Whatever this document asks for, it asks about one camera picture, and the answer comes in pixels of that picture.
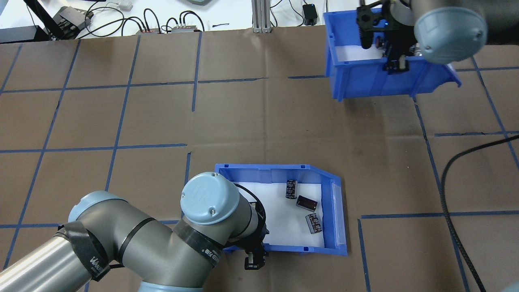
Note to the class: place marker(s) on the blue bin with batteries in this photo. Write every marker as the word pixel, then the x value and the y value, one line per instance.
pixel 243 173

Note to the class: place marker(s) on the black printed cylindrical battery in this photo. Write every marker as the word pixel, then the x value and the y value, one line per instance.
pixel 291 189

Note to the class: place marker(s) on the small USB hub box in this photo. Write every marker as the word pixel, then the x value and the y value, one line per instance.
pixel 146 31
pixel 183 29

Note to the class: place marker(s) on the blue bin with switches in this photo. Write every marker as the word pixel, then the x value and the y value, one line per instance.
pixel 365 83

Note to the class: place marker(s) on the dark brown cylindrical battery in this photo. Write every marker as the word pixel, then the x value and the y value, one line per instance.
pixel 306 202

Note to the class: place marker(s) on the black flat panel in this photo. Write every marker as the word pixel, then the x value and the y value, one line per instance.
pixel 18 34

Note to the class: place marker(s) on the white side table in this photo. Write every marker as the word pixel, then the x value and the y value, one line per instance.
pixel 227 12

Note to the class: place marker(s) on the small black power adapter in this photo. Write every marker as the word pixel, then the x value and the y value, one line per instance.
pixel 310 14

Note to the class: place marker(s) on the aluminium profile post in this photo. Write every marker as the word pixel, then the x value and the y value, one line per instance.
pixel 261 16

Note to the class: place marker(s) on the red pushbutton switch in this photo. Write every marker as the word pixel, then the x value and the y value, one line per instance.
pixel 379 40

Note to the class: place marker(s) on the black grey device box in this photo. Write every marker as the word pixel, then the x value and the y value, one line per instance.
pixel 71 18

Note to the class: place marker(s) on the lower grey battery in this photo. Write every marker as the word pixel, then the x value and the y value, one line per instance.
pixel 313 223

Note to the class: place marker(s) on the small white device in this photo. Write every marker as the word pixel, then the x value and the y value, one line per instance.
pixel 125 5

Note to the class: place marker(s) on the white foam bin liner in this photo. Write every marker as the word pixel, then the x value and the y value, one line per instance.
pixel 352 53
pixel 284 231

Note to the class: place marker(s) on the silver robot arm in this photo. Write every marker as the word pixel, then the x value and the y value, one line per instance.
pixel 450 36
pixel 142 243

